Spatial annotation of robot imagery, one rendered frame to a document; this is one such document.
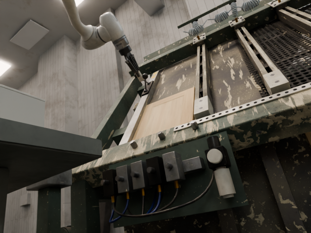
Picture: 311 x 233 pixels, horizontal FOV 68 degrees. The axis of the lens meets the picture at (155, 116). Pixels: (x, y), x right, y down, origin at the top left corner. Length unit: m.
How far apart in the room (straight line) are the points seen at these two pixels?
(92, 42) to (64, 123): 5.41
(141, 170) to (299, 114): 0.53
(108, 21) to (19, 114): 0.99
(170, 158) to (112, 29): 0.90
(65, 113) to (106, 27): 5.62
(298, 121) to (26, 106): 0.76
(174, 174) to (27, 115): 0.44
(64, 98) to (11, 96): 6.62
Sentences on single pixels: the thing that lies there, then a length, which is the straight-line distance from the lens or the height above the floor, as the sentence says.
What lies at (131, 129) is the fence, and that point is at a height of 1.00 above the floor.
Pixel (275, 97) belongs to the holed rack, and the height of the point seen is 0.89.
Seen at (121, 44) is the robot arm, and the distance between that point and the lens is 1.44.
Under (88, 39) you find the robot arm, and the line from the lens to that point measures 1.48.
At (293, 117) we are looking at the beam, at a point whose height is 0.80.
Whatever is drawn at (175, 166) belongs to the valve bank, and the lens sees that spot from 0.74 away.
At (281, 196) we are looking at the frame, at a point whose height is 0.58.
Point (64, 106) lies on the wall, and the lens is 7.03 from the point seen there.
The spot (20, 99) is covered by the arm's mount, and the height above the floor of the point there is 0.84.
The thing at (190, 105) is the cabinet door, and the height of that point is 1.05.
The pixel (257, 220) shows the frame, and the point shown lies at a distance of 1.06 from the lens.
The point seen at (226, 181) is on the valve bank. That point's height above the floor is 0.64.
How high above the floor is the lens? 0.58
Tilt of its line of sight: 24 degrees up
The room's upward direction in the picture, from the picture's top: 10 degrees counter-clockwise
